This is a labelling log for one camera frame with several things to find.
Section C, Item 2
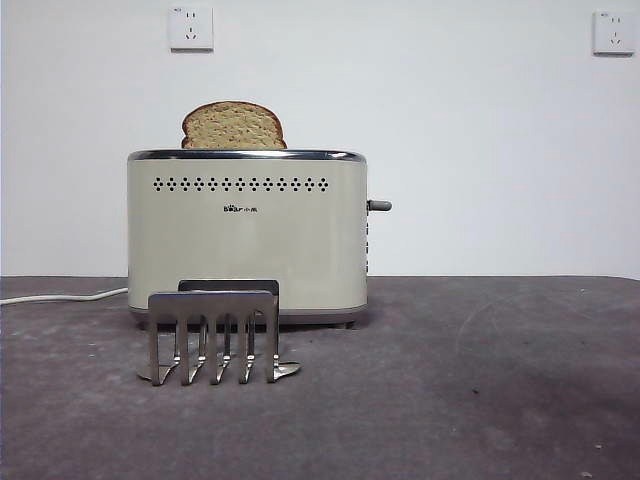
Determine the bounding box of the steel toast rack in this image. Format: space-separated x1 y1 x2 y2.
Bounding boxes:
135 278 303 387

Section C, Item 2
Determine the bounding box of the cream two-slot toaster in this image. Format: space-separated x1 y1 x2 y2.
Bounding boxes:
126 148 394 330

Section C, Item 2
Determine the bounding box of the brown bread slice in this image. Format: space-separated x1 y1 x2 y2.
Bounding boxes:
180 100 289 150

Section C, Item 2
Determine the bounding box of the white wall socket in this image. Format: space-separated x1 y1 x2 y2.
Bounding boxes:
168 5 215 53
592 10 637 57

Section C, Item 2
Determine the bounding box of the white power cable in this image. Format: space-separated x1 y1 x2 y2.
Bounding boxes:
0 285 129 307

